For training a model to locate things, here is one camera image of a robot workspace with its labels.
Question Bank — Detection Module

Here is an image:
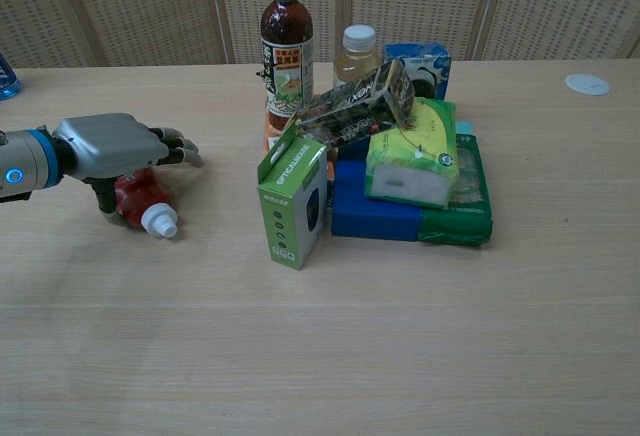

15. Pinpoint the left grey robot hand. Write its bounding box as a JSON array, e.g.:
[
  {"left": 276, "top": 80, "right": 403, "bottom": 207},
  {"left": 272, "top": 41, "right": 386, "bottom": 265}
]
[{"left": 51, "top": 113, "right": 205, "bottom": 230}]

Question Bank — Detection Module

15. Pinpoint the red bottle white cap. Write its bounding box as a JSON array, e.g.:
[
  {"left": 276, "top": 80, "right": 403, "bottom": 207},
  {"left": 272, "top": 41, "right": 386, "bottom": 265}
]
[{"left": 112, "top": 167, "right": 180, "bottom": 239}]

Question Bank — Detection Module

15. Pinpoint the clear bottle white cap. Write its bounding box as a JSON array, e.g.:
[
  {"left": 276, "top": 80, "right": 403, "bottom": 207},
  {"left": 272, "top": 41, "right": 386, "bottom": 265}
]
[{"left": 332, "top": 24, "right": 382, "bottom": 90}]

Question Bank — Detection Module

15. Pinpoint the blue water bottle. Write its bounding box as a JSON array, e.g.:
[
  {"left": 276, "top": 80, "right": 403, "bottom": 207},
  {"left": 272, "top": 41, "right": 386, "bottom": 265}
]
[{"left": 0, "top": 50, "right": 24, "bottom": 102}]

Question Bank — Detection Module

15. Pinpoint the orange packet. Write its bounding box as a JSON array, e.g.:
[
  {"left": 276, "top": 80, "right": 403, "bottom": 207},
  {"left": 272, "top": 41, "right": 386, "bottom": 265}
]
[{"left": 263, "top": 118, "right": 293, "bottom": 153}]

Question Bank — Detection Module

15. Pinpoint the green optical mouse box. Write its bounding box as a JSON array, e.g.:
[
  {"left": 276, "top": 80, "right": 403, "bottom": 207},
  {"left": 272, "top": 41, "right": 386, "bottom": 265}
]
[{"left": 256, "top": 122, "right": 332, "bottom": 272}]

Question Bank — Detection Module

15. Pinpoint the dark tea bottle black cap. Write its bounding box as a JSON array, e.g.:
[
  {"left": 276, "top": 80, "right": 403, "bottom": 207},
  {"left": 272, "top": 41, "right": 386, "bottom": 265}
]
[{"left": 259, "top": 0, "right": 316, "bottom": 133}]

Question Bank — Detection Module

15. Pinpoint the wicker folding screen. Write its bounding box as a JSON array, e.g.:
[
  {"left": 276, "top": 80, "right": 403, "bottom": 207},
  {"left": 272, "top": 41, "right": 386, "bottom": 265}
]
[{"left": 0, "top": 0, "right": 640, "bottom": 68}]

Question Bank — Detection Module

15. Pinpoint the blue box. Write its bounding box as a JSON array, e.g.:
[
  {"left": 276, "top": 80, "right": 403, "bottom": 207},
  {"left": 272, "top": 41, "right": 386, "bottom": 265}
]
[{"left": 329, "top": 157, "right": 424, "bottom": 242}]

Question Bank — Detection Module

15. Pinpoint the green yellow tissue pack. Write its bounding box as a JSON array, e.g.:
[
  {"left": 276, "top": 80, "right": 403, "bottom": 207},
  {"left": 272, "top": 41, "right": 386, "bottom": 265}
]
[{"left": 364, "top": 97, "right": 459, "bottom": 210}]

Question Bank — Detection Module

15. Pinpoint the blue coconut drink carton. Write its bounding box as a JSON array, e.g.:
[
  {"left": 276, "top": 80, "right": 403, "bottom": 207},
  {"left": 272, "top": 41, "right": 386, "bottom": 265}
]
[{"left": 382, "top": 42, "right": 453, "bottom": 102}]

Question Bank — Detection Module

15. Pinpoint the green snack packet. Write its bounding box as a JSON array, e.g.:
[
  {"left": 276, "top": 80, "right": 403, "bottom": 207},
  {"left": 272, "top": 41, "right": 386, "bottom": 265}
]
[{"left": 417, "top": 121, "right": 495, "bottom": 247}]

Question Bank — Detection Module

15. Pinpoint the white round table grommet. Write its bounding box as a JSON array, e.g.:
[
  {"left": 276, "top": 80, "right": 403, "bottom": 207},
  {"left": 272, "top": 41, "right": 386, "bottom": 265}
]
[{"left": 564, "top": 73, "right": 612, "bottom": 96}]

